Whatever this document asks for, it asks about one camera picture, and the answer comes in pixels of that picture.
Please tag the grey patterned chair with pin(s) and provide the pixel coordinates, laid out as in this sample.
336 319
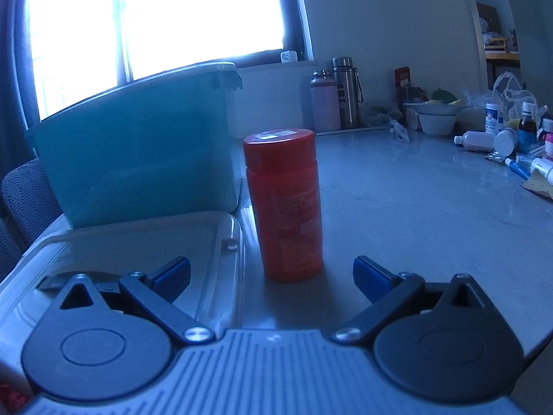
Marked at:
26 199

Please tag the white round jar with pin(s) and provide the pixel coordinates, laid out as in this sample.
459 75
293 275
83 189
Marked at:
505 141

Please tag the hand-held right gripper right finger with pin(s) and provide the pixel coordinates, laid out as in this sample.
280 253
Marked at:
367 274

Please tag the green round object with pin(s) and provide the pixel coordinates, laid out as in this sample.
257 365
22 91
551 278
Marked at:
443 95

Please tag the pink thermos bottle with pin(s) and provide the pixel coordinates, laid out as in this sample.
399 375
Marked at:
325 103

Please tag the teal plastic storage box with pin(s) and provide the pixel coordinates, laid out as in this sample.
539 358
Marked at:
138 151

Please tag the small white box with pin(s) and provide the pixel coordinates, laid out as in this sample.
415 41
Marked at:
288 56

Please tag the white plastic bottle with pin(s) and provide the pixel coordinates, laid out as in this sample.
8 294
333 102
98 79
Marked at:
475 141

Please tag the wooden shelf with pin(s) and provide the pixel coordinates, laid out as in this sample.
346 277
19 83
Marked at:
497 43

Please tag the window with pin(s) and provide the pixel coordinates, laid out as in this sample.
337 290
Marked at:
173 8

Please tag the pink small container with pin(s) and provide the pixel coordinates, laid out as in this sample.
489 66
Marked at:
549 145

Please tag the red object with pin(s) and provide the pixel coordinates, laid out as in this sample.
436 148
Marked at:
11 400

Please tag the white ribbed bowl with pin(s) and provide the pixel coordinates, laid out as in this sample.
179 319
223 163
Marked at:
437 123

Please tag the grey desktop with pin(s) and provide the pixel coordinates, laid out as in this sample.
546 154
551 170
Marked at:
410 207

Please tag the red plastic bottle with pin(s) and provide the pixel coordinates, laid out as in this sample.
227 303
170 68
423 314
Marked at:
281 207

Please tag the dark wrapped package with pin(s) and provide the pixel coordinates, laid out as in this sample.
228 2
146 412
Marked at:
412 94

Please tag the white squeeze bottle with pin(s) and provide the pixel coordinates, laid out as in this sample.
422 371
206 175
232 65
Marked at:
543 169

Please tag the crumpled clear plastic bag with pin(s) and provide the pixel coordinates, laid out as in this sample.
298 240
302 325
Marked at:
382 116

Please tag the pale pink box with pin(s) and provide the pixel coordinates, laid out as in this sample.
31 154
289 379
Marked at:
412 119

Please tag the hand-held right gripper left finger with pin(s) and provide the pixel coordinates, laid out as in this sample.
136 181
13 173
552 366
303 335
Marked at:
173 274

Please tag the red carton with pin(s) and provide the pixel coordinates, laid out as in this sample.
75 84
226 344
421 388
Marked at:
401 80

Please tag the white printed sachet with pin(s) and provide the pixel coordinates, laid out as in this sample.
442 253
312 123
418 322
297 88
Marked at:
399 132

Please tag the brown bottle with white cap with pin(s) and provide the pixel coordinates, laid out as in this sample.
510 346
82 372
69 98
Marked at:
527 132

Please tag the white storage box lid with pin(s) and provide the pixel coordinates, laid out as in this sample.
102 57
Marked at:
129 242

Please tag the blue tube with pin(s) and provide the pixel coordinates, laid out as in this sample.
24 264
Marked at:
516 168

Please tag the steel thermos bottle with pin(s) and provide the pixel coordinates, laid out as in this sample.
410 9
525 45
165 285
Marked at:
348 95

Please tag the dark curtain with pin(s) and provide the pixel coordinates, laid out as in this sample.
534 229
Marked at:
13 73

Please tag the white bottle with blue label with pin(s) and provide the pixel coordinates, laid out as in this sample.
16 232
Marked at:
494 119

